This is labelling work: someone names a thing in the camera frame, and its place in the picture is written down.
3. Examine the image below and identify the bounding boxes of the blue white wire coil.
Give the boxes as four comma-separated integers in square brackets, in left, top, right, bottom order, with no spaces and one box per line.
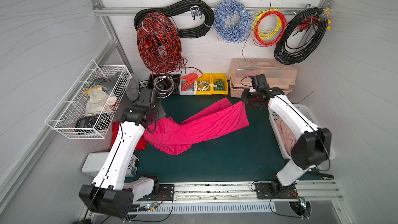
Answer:
[212,0,253,44]

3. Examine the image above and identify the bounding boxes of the red yellow wire coil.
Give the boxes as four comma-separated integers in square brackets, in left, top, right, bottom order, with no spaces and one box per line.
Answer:
[241,8,288,64]

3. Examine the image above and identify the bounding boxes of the white cloth gloves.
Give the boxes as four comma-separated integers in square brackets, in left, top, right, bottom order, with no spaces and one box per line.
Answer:
[85,85,118,116]

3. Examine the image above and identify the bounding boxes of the folded red t-shirt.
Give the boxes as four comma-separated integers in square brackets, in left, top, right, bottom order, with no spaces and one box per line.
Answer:
[111,122,147,151]

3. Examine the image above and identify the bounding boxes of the yellow bin with circuit boards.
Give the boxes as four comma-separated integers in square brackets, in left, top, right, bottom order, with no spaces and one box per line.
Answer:
[211,73,229,95]

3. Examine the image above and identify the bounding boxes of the black cable coil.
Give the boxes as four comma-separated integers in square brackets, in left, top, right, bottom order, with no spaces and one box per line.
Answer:
[273,7,332,65]

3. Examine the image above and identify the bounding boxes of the yellow bin with tape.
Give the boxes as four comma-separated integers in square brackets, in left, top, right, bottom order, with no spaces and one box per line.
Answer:
[196,74,212,95]

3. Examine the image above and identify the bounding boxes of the white ribbon tape roll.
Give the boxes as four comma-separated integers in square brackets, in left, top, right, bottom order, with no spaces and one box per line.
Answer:
[198,80,214,91]

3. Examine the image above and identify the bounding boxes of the white power supply box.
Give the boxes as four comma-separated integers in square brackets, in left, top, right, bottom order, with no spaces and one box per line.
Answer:
[81,152,140,177]

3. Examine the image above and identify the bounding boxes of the black multimeter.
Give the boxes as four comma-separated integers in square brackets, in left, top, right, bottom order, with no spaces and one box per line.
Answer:
[75,113,112,130]

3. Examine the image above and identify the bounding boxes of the white storage bin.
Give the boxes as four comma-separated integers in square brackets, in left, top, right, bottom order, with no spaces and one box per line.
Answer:
[179,78,198,96]

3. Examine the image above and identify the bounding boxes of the red work glove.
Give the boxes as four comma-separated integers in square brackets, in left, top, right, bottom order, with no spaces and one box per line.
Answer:
[180,69,203,91]

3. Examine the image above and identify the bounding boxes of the red black twisted wire coil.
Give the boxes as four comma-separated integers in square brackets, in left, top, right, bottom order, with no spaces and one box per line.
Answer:
[136,12,200,75]

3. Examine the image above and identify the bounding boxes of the coiled metal flexible conduit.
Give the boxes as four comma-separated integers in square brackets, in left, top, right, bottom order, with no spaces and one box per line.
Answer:
[153,75,175,99]

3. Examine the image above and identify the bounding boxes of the black storage bin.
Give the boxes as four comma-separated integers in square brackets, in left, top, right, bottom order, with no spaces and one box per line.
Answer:
[146,74,180,98]

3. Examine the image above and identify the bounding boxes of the white laundry basket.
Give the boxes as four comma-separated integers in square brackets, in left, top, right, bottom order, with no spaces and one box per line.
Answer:
[268,97,334,170]

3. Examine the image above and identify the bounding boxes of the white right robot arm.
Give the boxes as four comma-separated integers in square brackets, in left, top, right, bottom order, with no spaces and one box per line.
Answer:
[240,74,332,189]

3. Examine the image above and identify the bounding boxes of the magenta t-shirt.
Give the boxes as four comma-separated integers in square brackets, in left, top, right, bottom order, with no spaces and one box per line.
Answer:
[143,98,249,156]

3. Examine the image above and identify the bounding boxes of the green circuit boards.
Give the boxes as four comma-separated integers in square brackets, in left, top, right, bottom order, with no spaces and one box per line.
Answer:
[214,79,226,91]

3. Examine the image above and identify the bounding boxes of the pink translucent toolbox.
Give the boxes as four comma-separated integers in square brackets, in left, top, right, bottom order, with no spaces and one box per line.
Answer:
[229,58,298,98]

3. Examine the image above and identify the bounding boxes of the black corrugated hose coil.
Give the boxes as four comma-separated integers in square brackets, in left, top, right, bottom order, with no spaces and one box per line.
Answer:
[133,0,215,39]

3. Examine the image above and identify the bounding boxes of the white wire wall basket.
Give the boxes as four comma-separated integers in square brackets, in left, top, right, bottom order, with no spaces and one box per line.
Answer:
[45,61,132,140]

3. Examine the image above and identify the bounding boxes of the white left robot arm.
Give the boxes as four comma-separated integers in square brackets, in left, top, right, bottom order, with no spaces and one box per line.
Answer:
[79,89,165,219]

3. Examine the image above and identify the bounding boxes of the pale pink t-shirt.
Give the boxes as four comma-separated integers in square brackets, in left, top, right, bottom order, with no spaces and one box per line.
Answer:
[275,117,297,155]

